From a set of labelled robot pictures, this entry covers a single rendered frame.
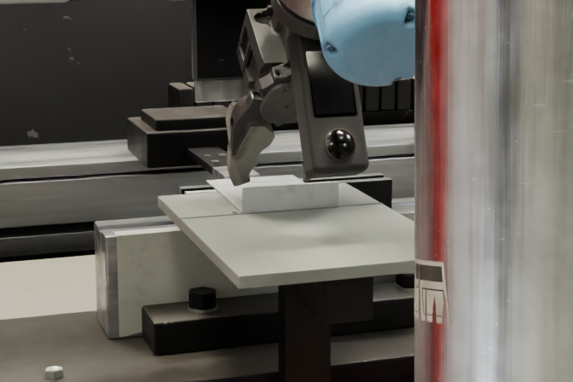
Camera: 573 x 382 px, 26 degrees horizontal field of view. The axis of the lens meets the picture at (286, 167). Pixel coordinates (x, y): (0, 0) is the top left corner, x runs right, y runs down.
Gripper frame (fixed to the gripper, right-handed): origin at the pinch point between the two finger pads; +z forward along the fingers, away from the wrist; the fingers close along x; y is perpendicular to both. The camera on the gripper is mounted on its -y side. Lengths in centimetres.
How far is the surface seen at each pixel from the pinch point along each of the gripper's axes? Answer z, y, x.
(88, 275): 283, 178, -33
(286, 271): -12.2, -17.4, 6.0
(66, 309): 260, 151, -21
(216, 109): 18.0, 23.9, -2.8
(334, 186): -2.5, -3.1, -4.0
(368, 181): 4.8, 2.7, -10.9
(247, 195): -2.2, -3.2, 3.7
